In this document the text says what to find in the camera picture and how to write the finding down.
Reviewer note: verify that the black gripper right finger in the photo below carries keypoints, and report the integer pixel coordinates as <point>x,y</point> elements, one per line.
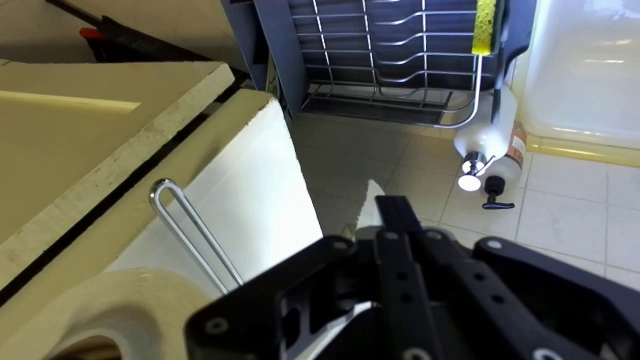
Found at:
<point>532,301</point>

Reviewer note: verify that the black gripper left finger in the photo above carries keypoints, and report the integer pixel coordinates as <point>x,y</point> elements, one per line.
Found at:
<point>392,293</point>

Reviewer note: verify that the white paper towel roll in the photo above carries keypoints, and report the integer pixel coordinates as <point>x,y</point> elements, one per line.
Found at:
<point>246,200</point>

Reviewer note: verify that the white soap dispenser bottle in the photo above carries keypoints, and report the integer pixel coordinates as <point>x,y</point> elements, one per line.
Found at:
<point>491,136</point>

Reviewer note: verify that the grey dish rack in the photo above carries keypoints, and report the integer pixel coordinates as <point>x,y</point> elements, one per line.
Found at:
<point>386,53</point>

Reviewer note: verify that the yellow green sponge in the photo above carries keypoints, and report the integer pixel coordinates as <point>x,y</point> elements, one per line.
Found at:
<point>485,26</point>

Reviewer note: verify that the black tool with red tip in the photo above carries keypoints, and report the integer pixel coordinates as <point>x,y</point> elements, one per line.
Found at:
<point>132,36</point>

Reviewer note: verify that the cream panelled wall cabinet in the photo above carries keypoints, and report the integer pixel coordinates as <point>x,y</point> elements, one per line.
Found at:
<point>80,141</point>

